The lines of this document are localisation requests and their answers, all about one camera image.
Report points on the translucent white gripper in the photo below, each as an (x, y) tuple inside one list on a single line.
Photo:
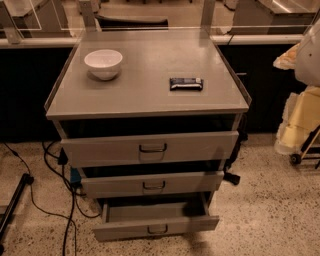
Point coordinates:
[(309, 61)]

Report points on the grey bottom drawer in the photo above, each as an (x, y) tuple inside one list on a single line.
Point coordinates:
[(166, 216)]

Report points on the grey drawer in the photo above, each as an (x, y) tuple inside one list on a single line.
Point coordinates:
[(152, 184), (166, 216), (148, 149)]

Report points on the grey top drawer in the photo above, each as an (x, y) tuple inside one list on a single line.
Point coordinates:
[(148, 149)]

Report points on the grey middle drawer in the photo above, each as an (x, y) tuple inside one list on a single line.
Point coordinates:
[(152, 184)]

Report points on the grey drawer cabinet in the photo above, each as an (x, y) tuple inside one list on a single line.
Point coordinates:
[(138, 100)]

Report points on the wheeled cart base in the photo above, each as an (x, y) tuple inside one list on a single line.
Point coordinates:
[(310, 150)]

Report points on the dark blue snack bar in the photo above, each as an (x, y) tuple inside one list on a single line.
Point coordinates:
[(186, 84)]

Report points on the black power plug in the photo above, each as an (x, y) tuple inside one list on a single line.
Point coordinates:
[(232, 178)]

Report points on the white ceramic bowl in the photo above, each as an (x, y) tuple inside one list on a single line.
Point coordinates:
[(104, 64)]

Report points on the blue box behind cabinet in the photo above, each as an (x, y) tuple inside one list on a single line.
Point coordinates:
[(75, 177)]

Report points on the black stand leg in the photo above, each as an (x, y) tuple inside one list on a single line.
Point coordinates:
[(25, 180)]

